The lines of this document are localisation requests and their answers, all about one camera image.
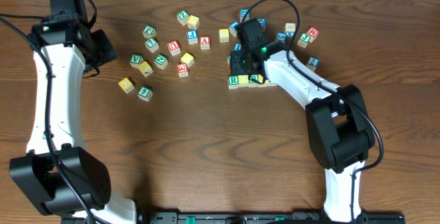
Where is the yellow O block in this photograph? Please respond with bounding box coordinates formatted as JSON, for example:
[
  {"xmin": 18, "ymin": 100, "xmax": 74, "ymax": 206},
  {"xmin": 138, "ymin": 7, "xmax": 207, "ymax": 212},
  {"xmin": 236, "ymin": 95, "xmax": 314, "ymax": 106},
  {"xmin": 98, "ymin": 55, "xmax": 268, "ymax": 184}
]
[
  {"xmin": 238, "ymin": 75, "xmax": 249, "ymax": 87},
  {"xmin": 258, "ymin": 74, "xmax": 269, "ymax": 87}
]

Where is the green R block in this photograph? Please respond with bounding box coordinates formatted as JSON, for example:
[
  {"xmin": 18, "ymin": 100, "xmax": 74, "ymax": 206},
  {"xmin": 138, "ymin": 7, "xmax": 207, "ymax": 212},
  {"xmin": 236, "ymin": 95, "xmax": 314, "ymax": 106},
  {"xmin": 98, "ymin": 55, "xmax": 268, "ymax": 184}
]
[{"xmin": 228, "ymin": 76, "xmax": 239, "ymax": 89}]

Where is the green B block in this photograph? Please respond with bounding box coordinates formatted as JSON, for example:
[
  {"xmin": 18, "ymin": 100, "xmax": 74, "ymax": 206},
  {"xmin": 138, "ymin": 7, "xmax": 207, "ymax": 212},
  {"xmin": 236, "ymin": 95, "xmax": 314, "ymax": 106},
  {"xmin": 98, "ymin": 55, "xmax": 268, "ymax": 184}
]
[{"xmin": 248, "ymin": 74, "xmax": 259, "ymax": 87}]

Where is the blue T block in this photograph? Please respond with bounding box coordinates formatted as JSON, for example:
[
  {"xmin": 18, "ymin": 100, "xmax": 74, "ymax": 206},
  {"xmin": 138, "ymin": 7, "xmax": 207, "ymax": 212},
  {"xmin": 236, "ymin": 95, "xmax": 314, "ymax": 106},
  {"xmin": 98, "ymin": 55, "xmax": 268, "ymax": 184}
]
[{"xmin": 268, "ymin": 81, "xmax": 277, "ymax": 87}]

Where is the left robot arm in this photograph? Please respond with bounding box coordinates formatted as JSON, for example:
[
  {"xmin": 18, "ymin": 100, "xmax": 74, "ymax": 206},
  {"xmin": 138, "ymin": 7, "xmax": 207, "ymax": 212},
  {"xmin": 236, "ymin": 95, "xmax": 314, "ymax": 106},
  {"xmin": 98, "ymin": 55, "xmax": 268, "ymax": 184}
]
[{"xmin": 10, "ymin": 0, "xmax": 142, "ymax": 223}]

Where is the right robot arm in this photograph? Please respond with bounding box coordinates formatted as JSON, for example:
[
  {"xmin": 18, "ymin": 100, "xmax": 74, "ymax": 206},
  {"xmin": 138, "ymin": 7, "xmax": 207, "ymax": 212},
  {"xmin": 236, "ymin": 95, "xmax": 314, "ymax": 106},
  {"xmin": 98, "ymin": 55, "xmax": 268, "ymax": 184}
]
[{"xmin": 228, "ymin": 19, "xmax": 375, "ymax": 222}]

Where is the yellow S block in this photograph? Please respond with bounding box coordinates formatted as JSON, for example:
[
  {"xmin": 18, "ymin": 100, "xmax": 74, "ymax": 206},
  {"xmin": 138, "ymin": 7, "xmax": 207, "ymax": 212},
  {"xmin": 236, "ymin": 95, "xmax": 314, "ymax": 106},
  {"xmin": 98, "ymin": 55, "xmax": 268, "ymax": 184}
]
[{"xmin": 219, "ymin": 28, "xmax": 230, "ymax": 43}]

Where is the blue L block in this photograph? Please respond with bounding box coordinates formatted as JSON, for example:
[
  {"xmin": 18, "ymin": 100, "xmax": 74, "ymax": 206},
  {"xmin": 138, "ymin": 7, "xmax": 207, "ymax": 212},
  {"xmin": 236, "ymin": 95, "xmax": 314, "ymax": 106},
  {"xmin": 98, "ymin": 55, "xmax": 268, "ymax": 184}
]
[{"xmin": 229, "ymin": 21, "xmax": 239, "ymax": 37}]

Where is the green V block left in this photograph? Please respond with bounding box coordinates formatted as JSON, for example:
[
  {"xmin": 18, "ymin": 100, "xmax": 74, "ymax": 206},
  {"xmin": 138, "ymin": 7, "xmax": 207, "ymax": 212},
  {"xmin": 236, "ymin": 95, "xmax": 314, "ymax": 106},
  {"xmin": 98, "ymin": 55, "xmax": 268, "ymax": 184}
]
[{"xmin": 129, "ymin": 54, "xmax": 144, "ymax": 68}]

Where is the yellow C block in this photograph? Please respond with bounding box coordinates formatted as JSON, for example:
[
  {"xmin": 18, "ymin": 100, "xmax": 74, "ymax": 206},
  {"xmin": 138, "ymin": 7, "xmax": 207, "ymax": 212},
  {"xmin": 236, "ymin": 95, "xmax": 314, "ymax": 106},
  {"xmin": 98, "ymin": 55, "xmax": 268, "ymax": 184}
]
[{"xmin": 118, "ymin": 77, "xmax": 135, "ymax": 93}]

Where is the red A block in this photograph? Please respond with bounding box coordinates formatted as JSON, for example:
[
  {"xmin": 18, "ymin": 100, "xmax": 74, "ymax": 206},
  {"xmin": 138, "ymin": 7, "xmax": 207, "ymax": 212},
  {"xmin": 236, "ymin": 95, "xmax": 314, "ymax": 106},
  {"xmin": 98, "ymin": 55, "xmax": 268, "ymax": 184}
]
[{"xmin": 199, "ymin": 36, "xmax": 210, "ymax": 50}]

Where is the blue D block near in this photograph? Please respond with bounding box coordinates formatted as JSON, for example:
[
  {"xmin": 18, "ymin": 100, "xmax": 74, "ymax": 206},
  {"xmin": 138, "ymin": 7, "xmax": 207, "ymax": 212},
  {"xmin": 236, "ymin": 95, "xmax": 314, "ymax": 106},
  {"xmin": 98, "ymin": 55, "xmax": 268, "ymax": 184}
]
[{"xmin": 258, "ymin": 18, "xmax": 266, "ymax": 31}]

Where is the blue d block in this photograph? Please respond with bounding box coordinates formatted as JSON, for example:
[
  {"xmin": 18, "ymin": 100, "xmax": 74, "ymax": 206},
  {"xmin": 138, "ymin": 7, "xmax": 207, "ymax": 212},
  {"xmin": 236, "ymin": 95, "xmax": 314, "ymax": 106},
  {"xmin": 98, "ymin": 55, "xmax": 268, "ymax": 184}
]
[
  {"xmin": 258, "ymin": 18, "xmax": 266, "ymax": 31},
  {"xmin": 240, "ymin": 9, "xmax": 250, "ymax": 22}
]

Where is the blue 5 block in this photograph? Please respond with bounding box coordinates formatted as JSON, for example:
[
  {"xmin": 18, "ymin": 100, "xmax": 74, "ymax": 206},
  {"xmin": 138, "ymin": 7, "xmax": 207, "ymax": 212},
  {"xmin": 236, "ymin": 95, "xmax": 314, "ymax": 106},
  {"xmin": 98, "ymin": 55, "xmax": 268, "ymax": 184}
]
[{"xmin": 276, "ymin": 32, "xmax": 287, "ymax": 43}]

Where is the yellow X block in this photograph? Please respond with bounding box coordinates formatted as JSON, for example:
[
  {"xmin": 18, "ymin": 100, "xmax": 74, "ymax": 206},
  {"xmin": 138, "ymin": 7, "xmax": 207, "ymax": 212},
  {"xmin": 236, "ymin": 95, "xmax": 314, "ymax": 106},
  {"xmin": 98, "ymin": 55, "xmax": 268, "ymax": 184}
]
[{"xmin": 137, "ymin": 61, "xmax": 153, "ymax": 77}]

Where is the blue D block far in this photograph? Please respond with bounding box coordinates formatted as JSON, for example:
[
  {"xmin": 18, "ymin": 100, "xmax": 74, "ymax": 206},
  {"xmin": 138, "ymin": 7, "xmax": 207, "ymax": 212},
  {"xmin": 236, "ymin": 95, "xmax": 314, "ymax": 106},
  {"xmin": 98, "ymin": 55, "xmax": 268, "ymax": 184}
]
[{"xmin": 240, "ymin": 9, "xmax": 250, "ymax": 22}]

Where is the green block far left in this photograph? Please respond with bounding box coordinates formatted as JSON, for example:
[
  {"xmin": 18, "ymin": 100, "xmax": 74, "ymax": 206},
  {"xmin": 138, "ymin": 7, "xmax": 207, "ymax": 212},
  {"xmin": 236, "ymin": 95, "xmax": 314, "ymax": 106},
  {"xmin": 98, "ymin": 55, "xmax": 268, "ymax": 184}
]
[{"xmin": 142, "ymin": 25, "xmax": 157, "ymax": 38}]

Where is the green 7 block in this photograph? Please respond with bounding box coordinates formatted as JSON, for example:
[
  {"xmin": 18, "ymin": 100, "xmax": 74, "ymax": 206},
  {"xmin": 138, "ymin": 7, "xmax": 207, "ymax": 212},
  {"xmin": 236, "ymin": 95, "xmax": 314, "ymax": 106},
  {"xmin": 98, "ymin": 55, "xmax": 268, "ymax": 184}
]
[{"xmin": 144, "ymin": 38, "xmax": 160, "ymax": 53}]

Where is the yellow block middle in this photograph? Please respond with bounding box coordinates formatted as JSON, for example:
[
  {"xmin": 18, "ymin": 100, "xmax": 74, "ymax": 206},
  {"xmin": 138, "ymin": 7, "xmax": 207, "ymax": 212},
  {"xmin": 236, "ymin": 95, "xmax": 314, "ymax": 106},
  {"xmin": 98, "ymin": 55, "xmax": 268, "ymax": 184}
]
[{"xmin": 181, "ymin": 52, "xmax": 195, "ymax": 68}]

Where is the blue X block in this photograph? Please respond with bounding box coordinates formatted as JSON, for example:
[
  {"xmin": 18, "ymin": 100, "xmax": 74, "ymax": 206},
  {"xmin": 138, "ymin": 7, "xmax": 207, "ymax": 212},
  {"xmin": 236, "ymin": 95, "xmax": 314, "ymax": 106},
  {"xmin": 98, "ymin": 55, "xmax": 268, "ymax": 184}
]
[{"xmin": 285, "ymin": 23, "xmax": 296, "ymax": 38}]

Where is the blue P block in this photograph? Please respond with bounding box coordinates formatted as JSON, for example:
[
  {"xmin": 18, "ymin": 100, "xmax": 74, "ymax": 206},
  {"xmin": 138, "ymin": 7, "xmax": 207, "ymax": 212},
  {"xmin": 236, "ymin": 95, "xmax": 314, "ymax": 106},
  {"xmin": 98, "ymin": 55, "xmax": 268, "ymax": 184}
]
[{"xmin": 186, "ymin": 30, "xmax": 199, "ymax": 45}]

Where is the red E block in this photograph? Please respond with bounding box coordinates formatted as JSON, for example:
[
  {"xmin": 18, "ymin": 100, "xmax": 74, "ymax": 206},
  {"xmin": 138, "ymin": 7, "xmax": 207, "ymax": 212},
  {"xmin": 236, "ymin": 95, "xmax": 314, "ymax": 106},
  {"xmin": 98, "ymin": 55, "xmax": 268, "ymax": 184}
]
[{"xmin": 177, "ymin": 63, "xmax": 189, "ymax": 78}]

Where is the green N block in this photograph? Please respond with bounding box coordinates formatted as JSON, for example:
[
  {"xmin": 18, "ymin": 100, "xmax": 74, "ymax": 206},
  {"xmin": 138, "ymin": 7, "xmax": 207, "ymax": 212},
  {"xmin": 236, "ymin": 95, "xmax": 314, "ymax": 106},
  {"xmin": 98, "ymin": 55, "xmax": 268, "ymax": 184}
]
[{"xmin": 154, "ymin": 54, "xmax": 168, "ymax": 69}]

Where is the green 4 block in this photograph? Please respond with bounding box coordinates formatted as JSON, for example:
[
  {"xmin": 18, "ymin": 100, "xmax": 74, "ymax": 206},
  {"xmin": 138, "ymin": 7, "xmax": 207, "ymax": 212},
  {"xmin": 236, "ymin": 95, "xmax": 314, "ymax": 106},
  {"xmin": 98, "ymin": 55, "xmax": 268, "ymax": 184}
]
[{"xmin": 137, "ymin": 87, "xmax": 153, "ymax": 102}]

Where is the yellow block far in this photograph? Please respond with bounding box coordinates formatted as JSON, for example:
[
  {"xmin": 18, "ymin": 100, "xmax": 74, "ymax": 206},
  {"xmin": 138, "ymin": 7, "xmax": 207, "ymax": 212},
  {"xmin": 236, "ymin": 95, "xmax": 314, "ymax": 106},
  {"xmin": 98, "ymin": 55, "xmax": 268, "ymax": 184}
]
[{"xmin": 187, "ymin": 15, "xmax": 200, "ymax": 30}]

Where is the green J block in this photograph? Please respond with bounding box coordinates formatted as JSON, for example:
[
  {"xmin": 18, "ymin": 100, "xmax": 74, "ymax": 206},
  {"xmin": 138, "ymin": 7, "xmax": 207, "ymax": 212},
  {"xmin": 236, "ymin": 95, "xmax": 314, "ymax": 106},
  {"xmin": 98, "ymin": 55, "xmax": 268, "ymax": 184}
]
[{"xmin": 297, "ymin": 33, "xmax": 311, "ymax": 48}]

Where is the blue 2 block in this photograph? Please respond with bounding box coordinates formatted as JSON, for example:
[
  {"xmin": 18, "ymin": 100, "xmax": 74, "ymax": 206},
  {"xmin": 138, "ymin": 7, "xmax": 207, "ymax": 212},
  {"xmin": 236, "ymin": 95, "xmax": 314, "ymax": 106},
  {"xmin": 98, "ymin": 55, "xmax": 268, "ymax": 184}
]
[{"xmin": 306, "ymin": 56, "xmax": 320, "ymax": 71}]

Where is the red U block left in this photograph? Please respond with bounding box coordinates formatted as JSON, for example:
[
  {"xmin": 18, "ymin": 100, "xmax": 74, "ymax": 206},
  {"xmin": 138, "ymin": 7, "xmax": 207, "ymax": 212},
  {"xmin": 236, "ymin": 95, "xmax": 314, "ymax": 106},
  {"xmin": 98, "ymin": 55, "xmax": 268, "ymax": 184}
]
[{"xmin": 167, "ymin": 40, "xmax": 182, "ymax": 56}]

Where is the red M block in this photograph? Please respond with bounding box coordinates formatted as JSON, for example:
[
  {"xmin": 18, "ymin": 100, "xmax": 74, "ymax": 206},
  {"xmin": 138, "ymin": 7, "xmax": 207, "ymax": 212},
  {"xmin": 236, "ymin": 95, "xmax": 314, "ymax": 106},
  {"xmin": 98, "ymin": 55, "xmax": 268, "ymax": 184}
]
[{"xmin": 306, "ymin": 27, "xmax": 319, "ymax": 43}]

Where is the green Z block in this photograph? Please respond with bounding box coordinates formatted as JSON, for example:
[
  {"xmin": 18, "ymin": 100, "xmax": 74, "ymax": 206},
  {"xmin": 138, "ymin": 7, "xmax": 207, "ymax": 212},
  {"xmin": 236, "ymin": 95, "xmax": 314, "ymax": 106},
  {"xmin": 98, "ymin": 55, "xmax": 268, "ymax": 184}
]
[{"xmin": 177, "ymin": 10, "xmax": 190, "ymax": 26}]

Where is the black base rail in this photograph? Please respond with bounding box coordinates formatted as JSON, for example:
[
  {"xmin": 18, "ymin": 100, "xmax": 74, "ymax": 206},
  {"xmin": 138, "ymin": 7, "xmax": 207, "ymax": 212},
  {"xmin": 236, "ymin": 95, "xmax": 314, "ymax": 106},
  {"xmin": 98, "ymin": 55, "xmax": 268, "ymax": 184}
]
[{"xmin": 139, "ymin": 211, "xmax": 406, "ymax": 224}]

